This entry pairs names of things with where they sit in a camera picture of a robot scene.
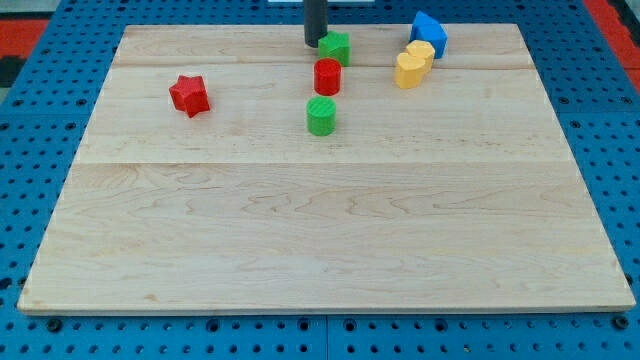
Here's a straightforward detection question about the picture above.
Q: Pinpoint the wooden board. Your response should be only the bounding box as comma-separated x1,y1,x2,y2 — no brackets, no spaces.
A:
18,24,635,316

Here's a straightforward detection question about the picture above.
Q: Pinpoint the red cylinder block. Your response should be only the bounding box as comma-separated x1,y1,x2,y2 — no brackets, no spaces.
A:
314,58,342,96

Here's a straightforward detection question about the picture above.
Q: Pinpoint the yellow heart block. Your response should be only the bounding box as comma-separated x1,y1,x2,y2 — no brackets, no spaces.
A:
394,52,426,89

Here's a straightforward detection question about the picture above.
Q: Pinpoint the green cylinder block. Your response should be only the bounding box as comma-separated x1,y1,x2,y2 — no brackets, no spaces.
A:
306,96,336,136

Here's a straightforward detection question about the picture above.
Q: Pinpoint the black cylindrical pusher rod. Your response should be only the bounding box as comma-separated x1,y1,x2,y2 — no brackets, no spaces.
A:
303,0,328,48

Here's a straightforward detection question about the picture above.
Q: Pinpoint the blue triangle block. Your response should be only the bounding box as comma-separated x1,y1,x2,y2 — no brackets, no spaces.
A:
409,11,448,59

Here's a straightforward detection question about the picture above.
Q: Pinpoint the red star block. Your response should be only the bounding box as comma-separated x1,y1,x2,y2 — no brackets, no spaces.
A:
169,75,211,118

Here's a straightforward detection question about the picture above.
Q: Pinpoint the green star block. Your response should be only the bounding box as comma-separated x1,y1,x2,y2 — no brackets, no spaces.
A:
318,31,351,67

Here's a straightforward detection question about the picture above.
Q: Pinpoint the yellow hexagon block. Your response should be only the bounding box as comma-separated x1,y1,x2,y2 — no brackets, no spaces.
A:
406,40,436,72

